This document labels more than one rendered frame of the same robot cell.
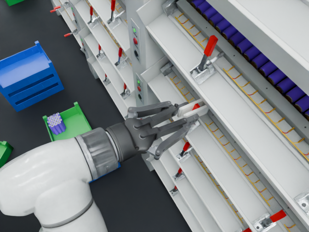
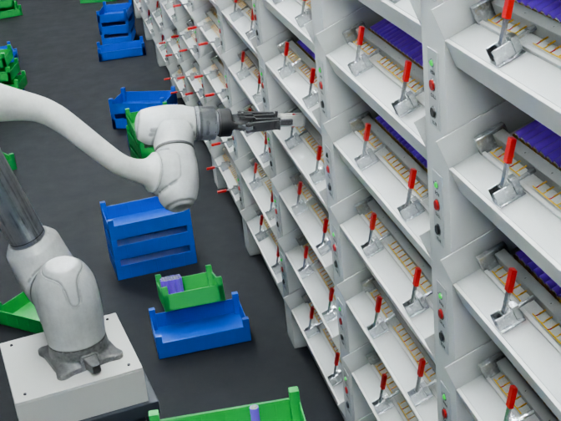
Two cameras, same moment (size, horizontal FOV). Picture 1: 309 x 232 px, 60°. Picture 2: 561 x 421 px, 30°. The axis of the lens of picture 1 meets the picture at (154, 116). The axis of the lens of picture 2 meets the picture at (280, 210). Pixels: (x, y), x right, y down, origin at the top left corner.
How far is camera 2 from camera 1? 2.42 m
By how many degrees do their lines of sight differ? 38
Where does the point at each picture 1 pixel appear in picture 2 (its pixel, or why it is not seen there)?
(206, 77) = (288, 74)
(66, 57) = (214, 231)
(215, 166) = (302, 160)
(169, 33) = (278, 62)
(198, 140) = (296, 150)
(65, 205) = (175, 130)
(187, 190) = (312, 282)
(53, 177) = (173, 112)
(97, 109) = (240, 286)
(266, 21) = (283, 11)
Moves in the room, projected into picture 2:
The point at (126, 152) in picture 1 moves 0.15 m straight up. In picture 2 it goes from (224, 119) to (217, 63)
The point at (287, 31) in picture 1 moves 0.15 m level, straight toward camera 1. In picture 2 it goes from (287, 12) to (240, 26)
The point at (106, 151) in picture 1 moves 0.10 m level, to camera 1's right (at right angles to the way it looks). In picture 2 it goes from (210, 112) to (246, 112)
